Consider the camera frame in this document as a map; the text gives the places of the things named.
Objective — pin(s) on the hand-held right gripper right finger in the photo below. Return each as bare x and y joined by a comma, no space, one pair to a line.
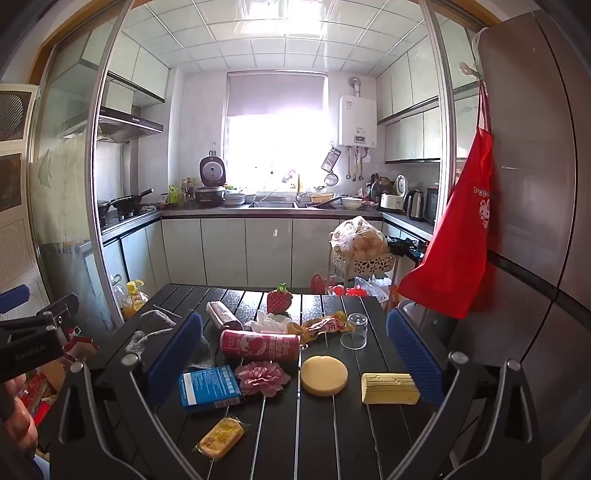
411,360

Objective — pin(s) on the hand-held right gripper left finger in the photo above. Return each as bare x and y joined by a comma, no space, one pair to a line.
175,355

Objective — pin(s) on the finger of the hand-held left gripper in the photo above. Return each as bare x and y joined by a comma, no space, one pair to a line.
57,310
14,299

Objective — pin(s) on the rectangular yellow sponge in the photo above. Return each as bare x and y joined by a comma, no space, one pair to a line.
390,388

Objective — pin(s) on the grey cloth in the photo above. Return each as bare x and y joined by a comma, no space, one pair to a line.
150,326

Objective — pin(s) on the blue box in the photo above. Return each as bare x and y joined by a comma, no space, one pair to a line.
210,386

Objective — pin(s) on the clear plastic cup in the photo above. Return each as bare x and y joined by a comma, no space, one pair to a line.
354,334

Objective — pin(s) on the pink tube packet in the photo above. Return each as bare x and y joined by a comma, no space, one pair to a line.
224,314

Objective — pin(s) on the red drink can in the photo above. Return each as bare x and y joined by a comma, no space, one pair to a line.
258,345

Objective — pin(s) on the round yellow sponge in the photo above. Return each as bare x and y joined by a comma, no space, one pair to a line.
323,374

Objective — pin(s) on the pink fabric flower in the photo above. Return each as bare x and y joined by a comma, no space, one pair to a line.
263,378

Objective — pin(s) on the red yellow sausage packet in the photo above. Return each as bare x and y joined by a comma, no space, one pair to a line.
323,326

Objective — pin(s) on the yellow snack packet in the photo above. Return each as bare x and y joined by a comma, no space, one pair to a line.
221,437

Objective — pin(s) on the white tissue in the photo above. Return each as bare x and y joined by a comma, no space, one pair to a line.
270,324

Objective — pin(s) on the red strawberry toy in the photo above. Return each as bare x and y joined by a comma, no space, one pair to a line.
279,301

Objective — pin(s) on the person's left hand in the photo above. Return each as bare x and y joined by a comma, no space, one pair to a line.
21,429

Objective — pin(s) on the cardboard box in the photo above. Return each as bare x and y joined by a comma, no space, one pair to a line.
51,374

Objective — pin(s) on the clear bottle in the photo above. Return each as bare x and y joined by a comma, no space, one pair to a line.
117,288

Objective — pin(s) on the yellow oil bottle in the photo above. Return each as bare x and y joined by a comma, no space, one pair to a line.
134,300

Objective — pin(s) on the white cutout basket cart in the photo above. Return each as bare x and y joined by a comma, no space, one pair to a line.
369,267

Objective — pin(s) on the small black pot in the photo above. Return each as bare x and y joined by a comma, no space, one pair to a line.
105,208

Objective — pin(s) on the black bag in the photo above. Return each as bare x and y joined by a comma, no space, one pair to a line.
406,247

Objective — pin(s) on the red bag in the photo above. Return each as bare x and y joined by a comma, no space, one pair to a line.
321,284

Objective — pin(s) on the glass sliding door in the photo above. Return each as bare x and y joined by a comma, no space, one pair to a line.
64,184

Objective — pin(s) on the black wok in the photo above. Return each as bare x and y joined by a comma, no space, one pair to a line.
129,202

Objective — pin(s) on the red apron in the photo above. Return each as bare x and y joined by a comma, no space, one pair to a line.
461,221

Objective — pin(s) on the steel kettle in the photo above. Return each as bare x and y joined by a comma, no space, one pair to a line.
415,206

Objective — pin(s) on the black microwave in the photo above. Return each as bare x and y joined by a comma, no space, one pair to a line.
432,205

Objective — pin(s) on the white rice cooker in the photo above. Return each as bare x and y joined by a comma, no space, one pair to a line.
392,202

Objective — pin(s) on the green bottle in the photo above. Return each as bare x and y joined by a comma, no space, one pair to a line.
172,194

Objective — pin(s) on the stack of white plates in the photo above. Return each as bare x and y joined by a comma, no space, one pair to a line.
234,200

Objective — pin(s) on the dark rice cooker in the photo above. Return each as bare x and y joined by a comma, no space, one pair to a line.
210,184

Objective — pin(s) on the kitchen sink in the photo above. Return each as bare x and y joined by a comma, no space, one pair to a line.
272,204

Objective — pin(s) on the range hood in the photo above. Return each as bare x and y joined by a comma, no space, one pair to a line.
124,123

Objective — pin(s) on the hanging strainer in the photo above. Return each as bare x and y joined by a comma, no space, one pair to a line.
331,177

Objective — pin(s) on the grey refrigerator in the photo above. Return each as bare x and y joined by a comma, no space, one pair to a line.
531,184

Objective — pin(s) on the hanging grater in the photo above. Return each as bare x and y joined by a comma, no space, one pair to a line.
331,159

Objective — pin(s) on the white water heater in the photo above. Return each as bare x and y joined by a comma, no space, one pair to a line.
356,121

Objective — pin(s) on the window blind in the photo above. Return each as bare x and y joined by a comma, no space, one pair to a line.
277,94

